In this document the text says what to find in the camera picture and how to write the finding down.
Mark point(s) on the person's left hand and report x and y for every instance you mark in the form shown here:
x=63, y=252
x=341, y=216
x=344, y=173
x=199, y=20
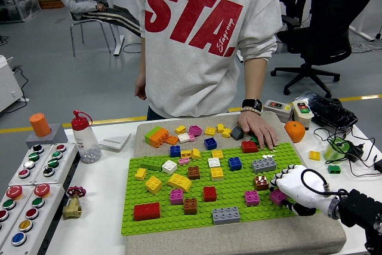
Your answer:
x=258, y=129

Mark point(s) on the person's right hand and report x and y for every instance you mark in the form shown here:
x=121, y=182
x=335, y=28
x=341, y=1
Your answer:
x=141, y=87

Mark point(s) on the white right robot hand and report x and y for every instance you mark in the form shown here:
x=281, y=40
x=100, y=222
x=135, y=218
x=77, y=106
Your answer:
x=298, y=186

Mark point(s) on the long grey toy brick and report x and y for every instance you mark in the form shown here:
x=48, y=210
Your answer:
x=226, y=215
x=263, y=165

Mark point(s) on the person's right forearm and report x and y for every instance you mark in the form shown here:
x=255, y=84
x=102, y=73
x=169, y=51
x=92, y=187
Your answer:
x=142, y=58

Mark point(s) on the person's left forearm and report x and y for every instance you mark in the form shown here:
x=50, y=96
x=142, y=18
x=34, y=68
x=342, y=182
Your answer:
x=255, y=79

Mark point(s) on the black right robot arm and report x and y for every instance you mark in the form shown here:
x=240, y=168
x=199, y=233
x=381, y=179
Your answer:
x=361, y=210

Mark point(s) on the small green toy brick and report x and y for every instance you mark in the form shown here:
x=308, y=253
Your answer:
x=253, y=139

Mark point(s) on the brown toy brick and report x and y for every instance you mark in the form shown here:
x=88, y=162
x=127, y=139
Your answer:
x=261, y=183
x=190, y=206
x=194, y=173

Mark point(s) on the dark green toy brick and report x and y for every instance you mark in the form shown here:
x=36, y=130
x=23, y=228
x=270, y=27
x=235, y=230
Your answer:
x=334, y=169

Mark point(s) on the long lime toy brick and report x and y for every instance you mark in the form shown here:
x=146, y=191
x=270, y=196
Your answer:
x=152, y=134

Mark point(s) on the hollow blue toy brick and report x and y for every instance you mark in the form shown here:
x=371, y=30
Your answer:
x=210, y=144

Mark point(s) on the long orange toy brick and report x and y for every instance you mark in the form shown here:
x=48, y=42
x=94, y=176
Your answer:
x=159, y=139

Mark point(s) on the white toy brick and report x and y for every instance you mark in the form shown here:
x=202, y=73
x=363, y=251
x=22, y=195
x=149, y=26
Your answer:
x=169, y=167
x=214, y=162
x=184, y=138

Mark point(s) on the small orange toy brick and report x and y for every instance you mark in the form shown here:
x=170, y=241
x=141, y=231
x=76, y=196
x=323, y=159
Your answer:
x=172, y=140

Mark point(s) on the hollow magenta toy brick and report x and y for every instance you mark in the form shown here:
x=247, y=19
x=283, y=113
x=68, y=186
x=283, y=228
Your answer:
x=195, y=130

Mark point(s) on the small pink toy brick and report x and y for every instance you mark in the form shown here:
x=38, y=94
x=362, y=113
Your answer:
x=191, y=137

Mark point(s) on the long green toy brick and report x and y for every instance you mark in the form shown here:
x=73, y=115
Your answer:
x=152, y=164

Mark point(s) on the flat pink toy brick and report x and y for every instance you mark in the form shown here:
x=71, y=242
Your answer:
x=184, y=161

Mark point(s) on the small yellow toy brick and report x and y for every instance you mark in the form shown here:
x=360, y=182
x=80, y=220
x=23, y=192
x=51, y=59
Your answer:
x=141, y=174

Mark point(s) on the yellow curved toy brick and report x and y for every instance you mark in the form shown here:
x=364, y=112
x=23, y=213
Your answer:
x=180, y=182

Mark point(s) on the long red toy brick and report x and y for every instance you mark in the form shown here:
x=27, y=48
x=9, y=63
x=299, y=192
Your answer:
x=146, y=211

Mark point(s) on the green baseplate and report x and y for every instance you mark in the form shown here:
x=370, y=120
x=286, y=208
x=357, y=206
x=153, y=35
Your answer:
x=173, y=222

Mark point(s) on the dark grey sloped brick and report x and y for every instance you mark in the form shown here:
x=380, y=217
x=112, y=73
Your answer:
x=236, y=133

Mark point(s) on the black wristwatch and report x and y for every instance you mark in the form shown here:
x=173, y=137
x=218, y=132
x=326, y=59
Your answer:
x=252, y=104

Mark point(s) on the orange fruit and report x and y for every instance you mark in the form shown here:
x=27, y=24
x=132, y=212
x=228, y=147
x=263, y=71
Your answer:
x=295, y=132

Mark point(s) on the black power adapter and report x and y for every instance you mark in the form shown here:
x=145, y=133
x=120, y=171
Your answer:
x=355, y=152

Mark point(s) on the black handheld controller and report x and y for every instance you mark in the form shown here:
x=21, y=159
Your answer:
x=328, y=108

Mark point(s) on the clear red-capped squeeze bottle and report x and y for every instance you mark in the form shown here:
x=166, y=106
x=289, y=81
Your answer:
x=85, y=144

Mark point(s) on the black plug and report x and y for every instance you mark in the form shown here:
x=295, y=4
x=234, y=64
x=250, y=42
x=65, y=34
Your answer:
x=379, y=166

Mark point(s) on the grey metal chair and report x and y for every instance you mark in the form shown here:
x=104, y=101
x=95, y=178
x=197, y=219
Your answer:
x=80, y=22

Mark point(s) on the grey base block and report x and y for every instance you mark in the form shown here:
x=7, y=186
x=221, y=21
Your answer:
x=56, y=138

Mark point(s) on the grey four-button box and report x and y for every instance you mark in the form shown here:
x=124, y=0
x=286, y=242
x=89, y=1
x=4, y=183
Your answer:
x=21, y=177
x=64, y=162

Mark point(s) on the orange cylinder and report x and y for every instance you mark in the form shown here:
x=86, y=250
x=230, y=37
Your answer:
x=40, y=125

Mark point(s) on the black office chair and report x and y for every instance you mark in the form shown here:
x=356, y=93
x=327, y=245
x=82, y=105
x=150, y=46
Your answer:
x=328, y=37

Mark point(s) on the wooden pallet box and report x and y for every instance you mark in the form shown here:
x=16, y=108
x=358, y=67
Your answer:
x=50, y=1

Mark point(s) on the white cabinet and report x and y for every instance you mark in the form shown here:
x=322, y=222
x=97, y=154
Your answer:
x=7, y=84

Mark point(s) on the brass valve red handwheel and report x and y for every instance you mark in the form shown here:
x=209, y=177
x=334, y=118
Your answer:
x=71, y=208

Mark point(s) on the grey-brown foam mat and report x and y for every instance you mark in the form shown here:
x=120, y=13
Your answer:
x=167, y=243

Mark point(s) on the clear plastic crate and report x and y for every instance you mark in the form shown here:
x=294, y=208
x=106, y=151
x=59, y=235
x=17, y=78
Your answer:
x=18, y=5

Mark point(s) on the grey emergency-stop button box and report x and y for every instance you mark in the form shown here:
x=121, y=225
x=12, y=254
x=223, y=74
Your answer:
x=18, y=207
x=44, y=216

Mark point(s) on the grey switch box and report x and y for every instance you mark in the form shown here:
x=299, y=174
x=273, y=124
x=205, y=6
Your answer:
x=277, y=111

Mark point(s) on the white red-green switch box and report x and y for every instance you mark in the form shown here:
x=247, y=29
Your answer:
x=303, y=117

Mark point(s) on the white switch plate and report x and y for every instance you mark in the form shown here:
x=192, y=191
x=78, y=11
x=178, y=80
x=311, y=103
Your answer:
x=115, y=141

